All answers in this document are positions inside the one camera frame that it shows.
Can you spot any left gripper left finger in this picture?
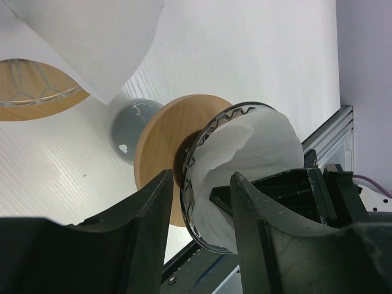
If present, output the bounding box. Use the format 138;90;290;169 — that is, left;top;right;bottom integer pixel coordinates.
1;170;173;293

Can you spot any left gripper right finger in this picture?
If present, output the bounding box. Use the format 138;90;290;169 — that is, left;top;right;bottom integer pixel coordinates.
230;173;391;293

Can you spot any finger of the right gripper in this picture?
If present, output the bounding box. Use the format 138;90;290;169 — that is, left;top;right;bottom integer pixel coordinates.
209;167;369;228

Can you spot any grey ribbed glass dripper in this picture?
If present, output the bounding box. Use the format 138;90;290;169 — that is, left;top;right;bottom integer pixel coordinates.
180;102;275;254

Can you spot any grey glass carafe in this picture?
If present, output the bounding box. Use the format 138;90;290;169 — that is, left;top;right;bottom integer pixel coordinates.
110;99;163;165

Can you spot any clear ribbed glass dripper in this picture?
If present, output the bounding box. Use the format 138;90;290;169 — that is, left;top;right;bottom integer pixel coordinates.
1;59;88;107

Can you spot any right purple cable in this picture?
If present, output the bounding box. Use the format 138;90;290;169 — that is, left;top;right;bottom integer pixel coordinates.
352;173;392;198

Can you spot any right corner aluminium post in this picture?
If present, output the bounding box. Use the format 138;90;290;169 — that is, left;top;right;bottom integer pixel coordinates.
302;105;354;172

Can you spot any aluminium frame rail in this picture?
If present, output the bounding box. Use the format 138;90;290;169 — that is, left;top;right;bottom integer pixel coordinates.
160;241;243;294

